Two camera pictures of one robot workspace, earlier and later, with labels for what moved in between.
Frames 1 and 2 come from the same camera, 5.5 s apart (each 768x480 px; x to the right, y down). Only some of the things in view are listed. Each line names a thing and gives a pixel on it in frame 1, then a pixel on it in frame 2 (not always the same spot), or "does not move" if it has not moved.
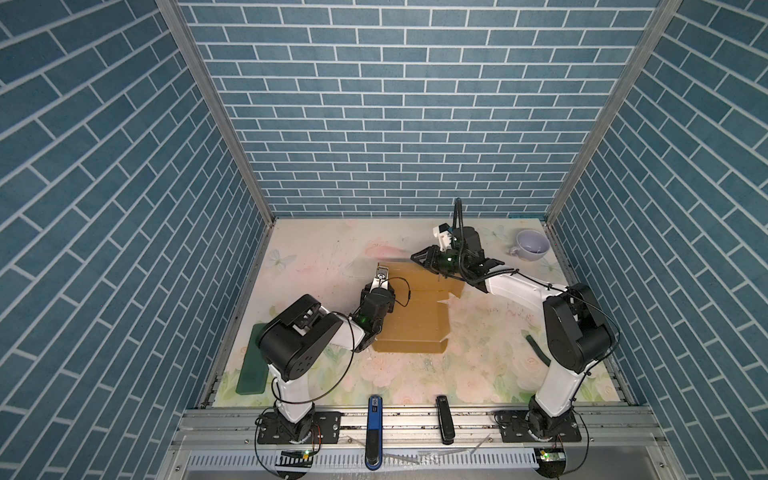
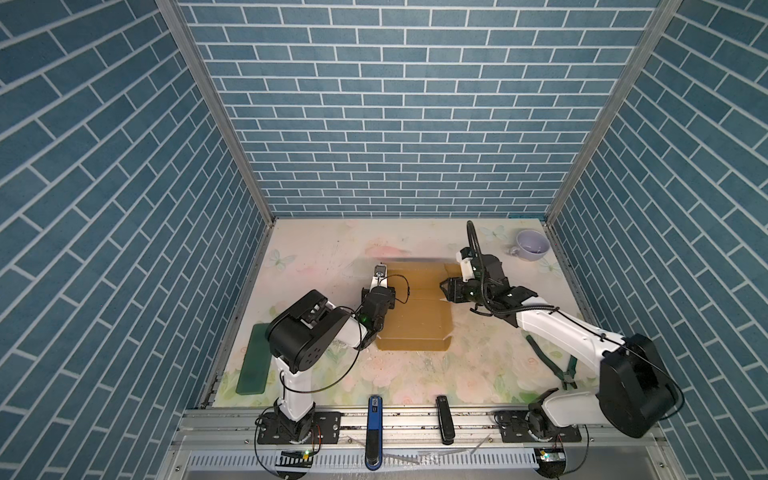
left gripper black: (390, 299) does not move
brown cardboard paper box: (419, 322) does not move
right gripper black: (431, 258) to (453, 291)
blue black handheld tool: (374, 444) does not move
